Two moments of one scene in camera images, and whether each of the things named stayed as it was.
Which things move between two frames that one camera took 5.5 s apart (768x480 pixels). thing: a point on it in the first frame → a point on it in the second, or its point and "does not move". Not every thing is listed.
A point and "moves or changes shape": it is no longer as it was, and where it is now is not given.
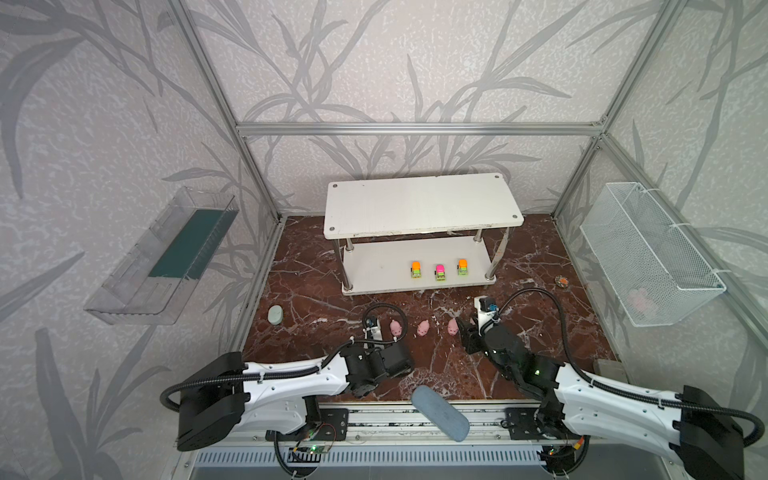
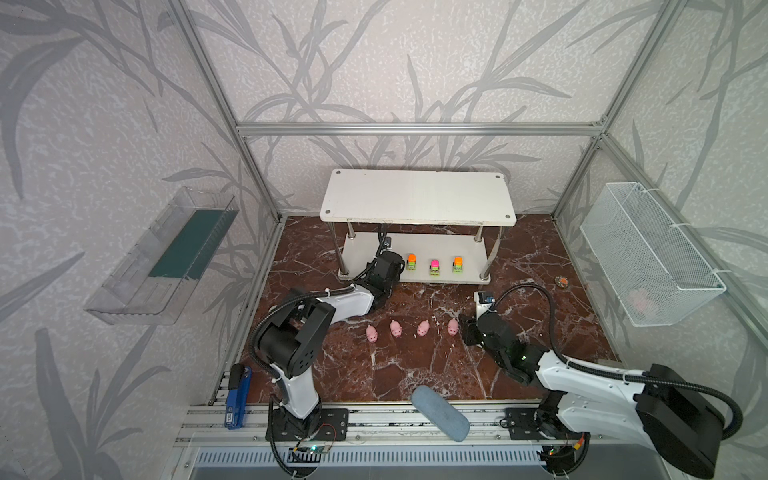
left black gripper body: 398,358 → 390,261
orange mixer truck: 462,266 moves or changes shape
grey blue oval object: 449,420 does not move
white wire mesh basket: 655,274 does not move
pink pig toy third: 423,328 does not move
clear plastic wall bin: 156,283 does not move
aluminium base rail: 399,426 does not move
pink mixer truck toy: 440,273 moves or changes shape
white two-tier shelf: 413,233 does not move
